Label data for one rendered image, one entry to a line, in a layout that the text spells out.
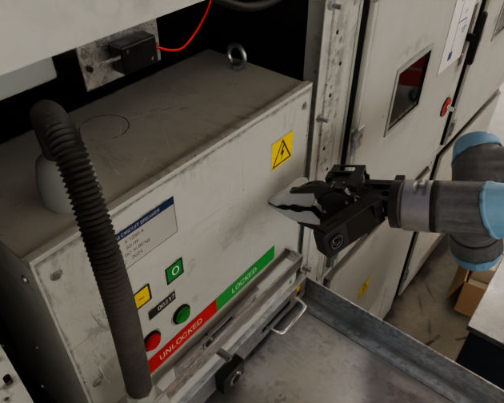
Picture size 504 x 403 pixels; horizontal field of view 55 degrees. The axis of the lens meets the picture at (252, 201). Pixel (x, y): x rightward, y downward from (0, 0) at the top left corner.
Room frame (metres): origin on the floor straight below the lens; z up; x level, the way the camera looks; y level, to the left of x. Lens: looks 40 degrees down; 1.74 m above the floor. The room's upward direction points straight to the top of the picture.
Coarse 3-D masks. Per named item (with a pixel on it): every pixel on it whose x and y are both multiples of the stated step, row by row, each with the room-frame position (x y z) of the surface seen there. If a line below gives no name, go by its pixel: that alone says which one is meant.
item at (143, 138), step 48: (144, 96) 0.66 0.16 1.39; (192, 96) 0.66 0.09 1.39; (240, 96) 0.66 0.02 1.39; (288, 96) 0.65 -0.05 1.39; (0, 144) 0.53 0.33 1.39; (96, 144) 0.53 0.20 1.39; (144, 144) 0.53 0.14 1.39; (192, 144) 0.53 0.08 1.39; (0, 192) 0.43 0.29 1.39; (144, 192) 0.43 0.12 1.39; (0, 240) 0.35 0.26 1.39; (48, 240) 0.35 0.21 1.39; (0, 288) 0.41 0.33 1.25; (0, 336) 0.52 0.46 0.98; (48, 336) 0.34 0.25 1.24; (48, 384) 0.41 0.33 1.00
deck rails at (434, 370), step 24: (312, 288) 0.71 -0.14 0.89; (312, 312) 0.67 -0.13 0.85; (336, 312) 0.66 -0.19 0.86; (360, 312) 0.63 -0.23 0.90; (360, 336) 0.61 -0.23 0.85; (384, 336) 0.59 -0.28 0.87; (408, 336) 0.56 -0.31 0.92; (408, 360) 0.55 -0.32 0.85; (432, 360) 0.53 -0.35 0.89; (432, 384) 0.50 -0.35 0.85; (456, 384) 0.49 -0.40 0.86; (480, 384) 0.47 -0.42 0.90
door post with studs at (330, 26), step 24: (312, 0) 0.77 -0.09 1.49; (336, 0) 0.75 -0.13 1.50; (312, 24) 0.77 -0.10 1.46; (336, 24) 0.75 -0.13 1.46; (312, 48) 0.77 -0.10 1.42; (336, 48) 0.76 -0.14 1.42; (312, 72) 0.77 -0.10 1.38; (336, 72) 0.77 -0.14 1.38; (312, 96) 0.76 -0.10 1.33; (336, 96) 0.78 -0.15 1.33; (312, 120) 0.76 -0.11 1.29; (312, 144) 0.73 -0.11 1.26; (312, 168) 0.74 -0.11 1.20; (312, 240) 0.75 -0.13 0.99; (312, 264) 0.76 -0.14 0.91
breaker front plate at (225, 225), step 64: (256, 128) 0.59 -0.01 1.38; (192, 192) 0.49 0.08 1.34; (256, 192) 0.59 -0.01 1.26; (64, 256) 0.35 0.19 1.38; (192, 256) 0.48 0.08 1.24; (256, 256) 0.59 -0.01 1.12; (64, 320) 0.33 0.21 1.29; (192, 320) 0.47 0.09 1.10; (256, 320) 0.59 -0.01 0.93; (192, 384) 0.45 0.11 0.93
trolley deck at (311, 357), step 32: (288, 320) 0.65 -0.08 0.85; (256, 352) 0.57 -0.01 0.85; (288, 352) 0.57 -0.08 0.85; (320, 352) 0.57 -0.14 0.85; (352, 352) 0.57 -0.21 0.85; (256, 384) 0.50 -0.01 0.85; (288, 384) 0.50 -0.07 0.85; (320, 384) 0.50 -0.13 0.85; (352, 384) 0.50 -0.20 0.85; (384, 384) 0.50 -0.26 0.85; (416, 384) 0.50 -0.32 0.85
